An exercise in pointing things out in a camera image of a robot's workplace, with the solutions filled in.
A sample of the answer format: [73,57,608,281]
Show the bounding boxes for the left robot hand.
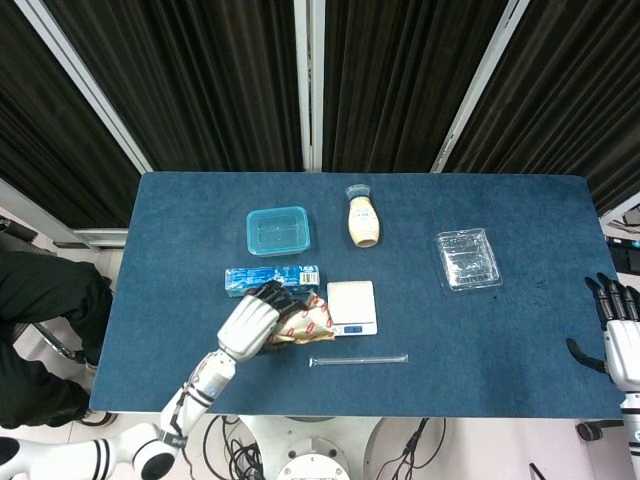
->
[215,279,307,362]

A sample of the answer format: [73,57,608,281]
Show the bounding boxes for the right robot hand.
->
[565,272,640,390]

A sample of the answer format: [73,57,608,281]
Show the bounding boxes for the gold red snack packet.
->
[269,292,336,351]

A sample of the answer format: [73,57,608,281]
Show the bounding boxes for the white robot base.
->
[238,416,387,480]

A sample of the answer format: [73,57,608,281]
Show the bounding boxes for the white digital scale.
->
[325,280,380,337]

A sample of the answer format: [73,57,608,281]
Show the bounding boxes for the blue sandwich cookie box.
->
[223,265,321,300]

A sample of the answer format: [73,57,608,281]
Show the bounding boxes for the black caster wheel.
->
[574,418,624,442]

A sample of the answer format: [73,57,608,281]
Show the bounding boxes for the clear container with teal lid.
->
[245,205,311,257]

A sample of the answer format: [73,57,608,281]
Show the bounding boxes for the dark equipment beside table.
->
[601,199,640,282]

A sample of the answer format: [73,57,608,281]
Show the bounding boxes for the cream sauce bottle clear cap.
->
[345,183,380,249]

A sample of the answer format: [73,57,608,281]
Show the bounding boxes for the blue table cloth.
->
[88,172,624,419]

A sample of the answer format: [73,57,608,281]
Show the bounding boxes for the clear plastic blister tray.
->
[433,227,505,295]

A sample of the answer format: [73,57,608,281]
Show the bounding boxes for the person in black clothing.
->
[0,249,120,429]

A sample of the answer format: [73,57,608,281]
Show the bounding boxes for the black pleated curtain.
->
[322,0,516,174]
[444,0,640,216]
[44,0,306,172]
[0,0,141,229]

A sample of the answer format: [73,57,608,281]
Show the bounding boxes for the black cable bundle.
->
[373,416,447,480]
[182,414,264,480]

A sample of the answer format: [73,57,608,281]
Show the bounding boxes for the white frame floor rail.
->
[0,177,130,250]

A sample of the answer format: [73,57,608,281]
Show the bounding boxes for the white frame post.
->
[293,0,326,172]
[430,0,531,174]
[12,0,154,174]

